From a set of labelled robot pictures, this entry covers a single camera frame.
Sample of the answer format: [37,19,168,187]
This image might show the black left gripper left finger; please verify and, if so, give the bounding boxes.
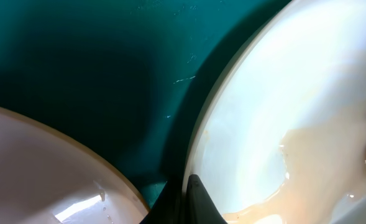
[140,178,183,224]

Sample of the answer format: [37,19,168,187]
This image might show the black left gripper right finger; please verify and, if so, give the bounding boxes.
[185,174,227,224]

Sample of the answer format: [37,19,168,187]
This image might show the teal plastic tray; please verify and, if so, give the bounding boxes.
[0,0,287,203]

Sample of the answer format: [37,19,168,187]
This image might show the pink white plate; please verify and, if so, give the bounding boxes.
[0,107,150,224]

